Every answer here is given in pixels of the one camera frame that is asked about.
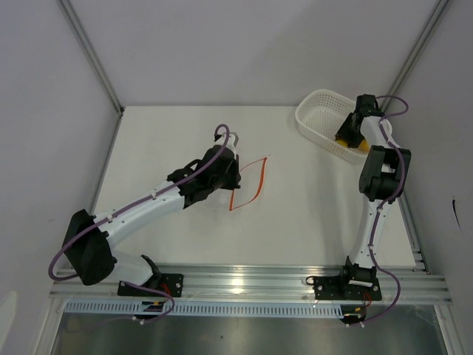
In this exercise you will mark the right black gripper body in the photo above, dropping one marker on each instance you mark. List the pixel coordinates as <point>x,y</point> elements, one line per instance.
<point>349,133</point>

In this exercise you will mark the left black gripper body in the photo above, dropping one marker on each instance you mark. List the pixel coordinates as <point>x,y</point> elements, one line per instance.
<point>229,180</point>

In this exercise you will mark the clear orange zip top bag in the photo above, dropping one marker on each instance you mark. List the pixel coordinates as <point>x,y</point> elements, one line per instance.
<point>253,174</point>

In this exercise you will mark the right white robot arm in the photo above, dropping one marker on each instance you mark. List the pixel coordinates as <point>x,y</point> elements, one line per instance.
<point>381,182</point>

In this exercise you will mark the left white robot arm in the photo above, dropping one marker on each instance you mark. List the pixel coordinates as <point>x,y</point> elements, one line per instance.
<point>90,241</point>

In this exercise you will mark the orange fruit with leaf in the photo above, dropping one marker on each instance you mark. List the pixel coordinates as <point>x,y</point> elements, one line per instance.
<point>364,147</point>

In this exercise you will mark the white perforated plastic basket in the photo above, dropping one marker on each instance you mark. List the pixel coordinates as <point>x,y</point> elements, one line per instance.
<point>320,115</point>

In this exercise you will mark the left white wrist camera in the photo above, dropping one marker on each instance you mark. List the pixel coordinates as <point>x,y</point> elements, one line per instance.
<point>232,142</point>

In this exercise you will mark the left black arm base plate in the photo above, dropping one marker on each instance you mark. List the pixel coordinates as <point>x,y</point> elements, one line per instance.
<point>171,284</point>

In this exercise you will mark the right side aluminium rail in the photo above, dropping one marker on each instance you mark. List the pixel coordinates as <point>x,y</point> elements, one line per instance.
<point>400,250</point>

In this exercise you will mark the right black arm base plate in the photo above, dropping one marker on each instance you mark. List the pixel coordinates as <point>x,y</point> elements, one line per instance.
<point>335,288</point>

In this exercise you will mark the right aluminium frame post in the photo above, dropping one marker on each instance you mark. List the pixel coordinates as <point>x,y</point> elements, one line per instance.
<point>421,42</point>

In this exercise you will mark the aluminium frame post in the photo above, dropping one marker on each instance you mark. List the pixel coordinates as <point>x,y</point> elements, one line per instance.
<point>421,42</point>
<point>79,32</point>

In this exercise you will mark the aluminium mounting rail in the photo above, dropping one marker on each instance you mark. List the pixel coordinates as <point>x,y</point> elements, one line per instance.
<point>287,284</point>

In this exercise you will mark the white slotted cable duct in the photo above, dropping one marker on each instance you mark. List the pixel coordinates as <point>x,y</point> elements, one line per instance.
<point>212,309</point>

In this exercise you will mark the left aluminium frame post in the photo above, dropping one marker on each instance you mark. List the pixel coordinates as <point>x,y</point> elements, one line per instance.
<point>79,32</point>

